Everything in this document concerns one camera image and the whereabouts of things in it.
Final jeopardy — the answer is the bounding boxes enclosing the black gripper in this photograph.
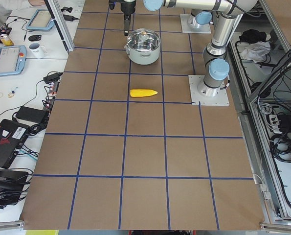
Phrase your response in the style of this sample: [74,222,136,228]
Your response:
[121,0,136,36]

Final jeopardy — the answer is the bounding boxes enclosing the glass pot lid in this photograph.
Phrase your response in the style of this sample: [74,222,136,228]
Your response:
[126,28,161,52]

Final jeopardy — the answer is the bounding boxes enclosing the yellow corn cob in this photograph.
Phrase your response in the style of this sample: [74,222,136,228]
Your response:
[129,89,158,97]

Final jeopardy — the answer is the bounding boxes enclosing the light grey cooking pot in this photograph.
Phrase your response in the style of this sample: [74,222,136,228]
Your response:
[125,44,160,65]

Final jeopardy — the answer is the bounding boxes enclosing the blue teach pendant far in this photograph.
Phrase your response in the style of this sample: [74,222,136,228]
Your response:
[26,9,55,31]

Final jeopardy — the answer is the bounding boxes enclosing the blue teach pendant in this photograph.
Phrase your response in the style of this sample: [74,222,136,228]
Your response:
[0,45,27,76]
[26,9,55,31]

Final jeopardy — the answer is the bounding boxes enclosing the white mug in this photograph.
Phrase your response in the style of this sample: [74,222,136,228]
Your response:
[29,43,47,59]

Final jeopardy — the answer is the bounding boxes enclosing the black computer mouse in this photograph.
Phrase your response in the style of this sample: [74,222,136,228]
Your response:
[28,34,42,42]

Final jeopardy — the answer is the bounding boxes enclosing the black power adapter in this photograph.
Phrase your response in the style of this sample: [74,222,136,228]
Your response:
[43,72,63,84]

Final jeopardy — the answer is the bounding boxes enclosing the power strip with plugs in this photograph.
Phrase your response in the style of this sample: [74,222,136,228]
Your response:
[42,81,60,111]

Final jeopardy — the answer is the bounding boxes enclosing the yellow drink can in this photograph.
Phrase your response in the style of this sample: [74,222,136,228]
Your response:
[0,34,14,47]

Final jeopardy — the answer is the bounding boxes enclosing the blue teach pendant near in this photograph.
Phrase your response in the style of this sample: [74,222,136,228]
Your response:
[0,45,27,76]

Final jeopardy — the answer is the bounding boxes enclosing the white and black cloth pile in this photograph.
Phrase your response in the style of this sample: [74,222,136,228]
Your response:
[239,29,271,63]

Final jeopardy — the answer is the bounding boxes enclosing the black power brick large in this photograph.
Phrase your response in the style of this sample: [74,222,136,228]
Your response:
[15,106,48,123]

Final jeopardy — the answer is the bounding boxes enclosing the black laptop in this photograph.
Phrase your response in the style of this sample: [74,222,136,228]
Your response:
[0,119,30,169]

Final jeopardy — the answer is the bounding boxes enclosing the aluminium frame post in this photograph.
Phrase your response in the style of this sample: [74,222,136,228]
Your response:
[45,0,74,53]

